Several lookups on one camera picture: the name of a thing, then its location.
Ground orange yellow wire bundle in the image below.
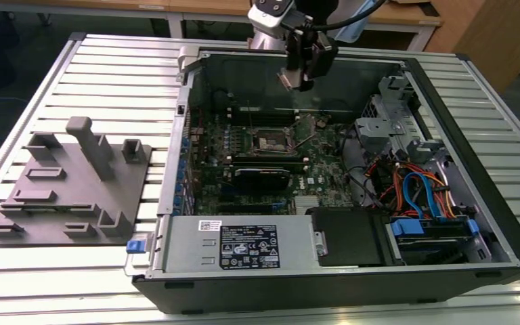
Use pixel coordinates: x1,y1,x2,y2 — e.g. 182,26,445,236
427,171,467,221

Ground grey parts rack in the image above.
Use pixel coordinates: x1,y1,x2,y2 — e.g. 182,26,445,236
0,116,153,245

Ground red orange wire bundle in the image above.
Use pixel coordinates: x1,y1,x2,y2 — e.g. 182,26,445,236
362,161,408,214

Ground grey metal drive cage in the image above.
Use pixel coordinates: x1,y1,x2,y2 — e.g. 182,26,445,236
353,76,453,163

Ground black optical drive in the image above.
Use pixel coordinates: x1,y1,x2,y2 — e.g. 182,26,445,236
306,207,396,268

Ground silver square CPU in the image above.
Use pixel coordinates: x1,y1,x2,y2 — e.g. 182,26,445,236
276,66,306,91

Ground wooden cabinet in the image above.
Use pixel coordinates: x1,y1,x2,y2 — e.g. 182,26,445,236
424,0,520,99

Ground metal socket cover frame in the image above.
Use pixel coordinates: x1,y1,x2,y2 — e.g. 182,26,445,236
290,112,317,152

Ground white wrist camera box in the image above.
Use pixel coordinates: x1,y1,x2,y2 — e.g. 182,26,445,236
246,0,297,35

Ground green motherboard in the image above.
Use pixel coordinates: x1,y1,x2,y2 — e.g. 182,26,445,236
186,110,365,216

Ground black graphics card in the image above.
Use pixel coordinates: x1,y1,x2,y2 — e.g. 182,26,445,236
233,167,292,191

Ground black open PC case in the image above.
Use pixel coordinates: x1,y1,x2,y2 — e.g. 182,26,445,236
124,46,520,316

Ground CPU socket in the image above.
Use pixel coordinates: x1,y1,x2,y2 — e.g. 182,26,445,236
249,126,300,157

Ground silver power supply unit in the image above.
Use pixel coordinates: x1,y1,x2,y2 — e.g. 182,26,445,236
149,215,322,277

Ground small silver heat sink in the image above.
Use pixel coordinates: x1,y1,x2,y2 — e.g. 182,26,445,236
294,195,324,207

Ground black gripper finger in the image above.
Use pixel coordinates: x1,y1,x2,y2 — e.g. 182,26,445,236
298,41,338,92
285,32,309,72

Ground blue case latch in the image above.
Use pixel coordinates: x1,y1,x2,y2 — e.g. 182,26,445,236
124,239,146,255

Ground hard disk in blue carrier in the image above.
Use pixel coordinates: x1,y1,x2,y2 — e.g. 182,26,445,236
388,216,480,267

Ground grey case latch handle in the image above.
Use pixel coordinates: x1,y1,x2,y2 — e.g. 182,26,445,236
177,45,202,74

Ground blue data wire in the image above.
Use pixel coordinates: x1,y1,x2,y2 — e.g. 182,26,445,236
401,171,444,223

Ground wooden desk white frame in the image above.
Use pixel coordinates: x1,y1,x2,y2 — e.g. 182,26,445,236
169,0,444,51

